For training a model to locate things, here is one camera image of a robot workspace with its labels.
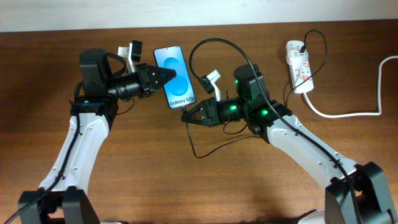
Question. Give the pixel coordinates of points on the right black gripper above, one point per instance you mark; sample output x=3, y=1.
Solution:
x=212, y=112

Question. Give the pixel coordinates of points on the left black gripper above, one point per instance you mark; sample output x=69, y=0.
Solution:
x=146, y=75

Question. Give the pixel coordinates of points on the blue Galaxy smartphone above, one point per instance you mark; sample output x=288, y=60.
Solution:
x=179, y=91

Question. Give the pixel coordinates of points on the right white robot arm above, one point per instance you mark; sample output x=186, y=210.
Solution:
x=354, y=193

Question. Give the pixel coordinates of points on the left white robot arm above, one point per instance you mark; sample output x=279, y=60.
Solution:
x=107, y=79

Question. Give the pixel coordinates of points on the white charger adapter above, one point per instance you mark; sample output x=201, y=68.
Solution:
x=295, y=57

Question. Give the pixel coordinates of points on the white power strip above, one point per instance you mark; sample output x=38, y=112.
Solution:
x=300, y=73

